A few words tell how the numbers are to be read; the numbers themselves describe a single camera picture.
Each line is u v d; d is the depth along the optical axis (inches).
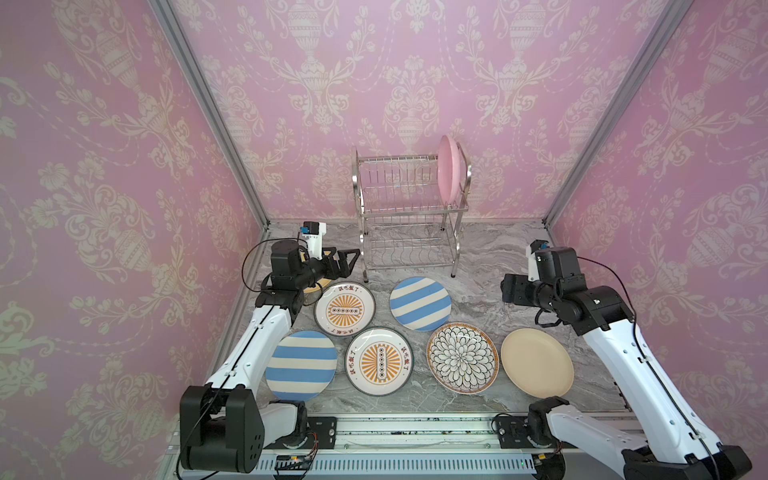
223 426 15.7
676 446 14.5
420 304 38.4
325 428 29.7
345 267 28.0
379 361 33.6
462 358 33.6
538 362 33.1
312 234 27.1
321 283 28.7
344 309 38.1
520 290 25.8
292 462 28.8
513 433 28.8
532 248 26.0
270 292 23.5
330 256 32.3
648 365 16.4
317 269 28.0
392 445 28.7
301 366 34.4
